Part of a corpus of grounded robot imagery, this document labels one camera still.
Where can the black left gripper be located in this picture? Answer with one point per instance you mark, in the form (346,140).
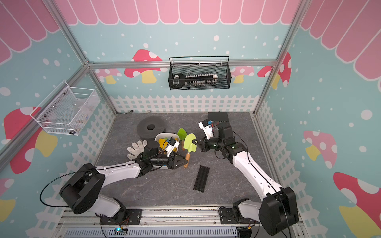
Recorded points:
(173,160)

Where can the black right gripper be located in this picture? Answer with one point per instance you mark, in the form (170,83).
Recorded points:
(204,145)

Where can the bright green trowel wooden handle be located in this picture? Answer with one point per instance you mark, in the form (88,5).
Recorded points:
(182,135)

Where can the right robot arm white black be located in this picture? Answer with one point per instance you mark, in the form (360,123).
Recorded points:
(277,209)

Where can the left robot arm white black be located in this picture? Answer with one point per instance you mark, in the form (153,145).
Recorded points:
(82,192)

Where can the yellow plastic shovel blue cap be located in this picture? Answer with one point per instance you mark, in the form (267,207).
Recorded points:
(163,142)

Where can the white plastic storage box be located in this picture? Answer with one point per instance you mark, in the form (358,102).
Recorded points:
(161,159)

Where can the black aluminium extrusion bar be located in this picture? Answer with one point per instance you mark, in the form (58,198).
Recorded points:
(201,178)

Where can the white knit work glove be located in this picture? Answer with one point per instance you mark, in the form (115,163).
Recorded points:
(136,149)

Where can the small green circuit board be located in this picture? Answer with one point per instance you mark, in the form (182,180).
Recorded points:
(120,231)

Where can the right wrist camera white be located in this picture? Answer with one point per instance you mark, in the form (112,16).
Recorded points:
(207,127)

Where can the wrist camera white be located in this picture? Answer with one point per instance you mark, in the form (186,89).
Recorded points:
(171,145)
(207,127)

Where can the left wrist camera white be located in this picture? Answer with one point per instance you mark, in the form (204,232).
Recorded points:
(171,145)

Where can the black network switch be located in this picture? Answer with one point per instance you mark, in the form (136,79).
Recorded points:
(218,116)

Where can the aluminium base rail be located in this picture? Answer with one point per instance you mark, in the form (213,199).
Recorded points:
(194,221)

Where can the black socket set rail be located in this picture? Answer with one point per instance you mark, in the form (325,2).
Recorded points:
(180,81)

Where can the black wire mesh wall basket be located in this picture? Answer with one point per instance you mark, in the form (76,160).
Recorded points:
(199,73)

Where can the white wire mesh wall basket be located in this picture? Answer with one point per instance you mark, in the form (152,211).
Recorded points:
(66,110)

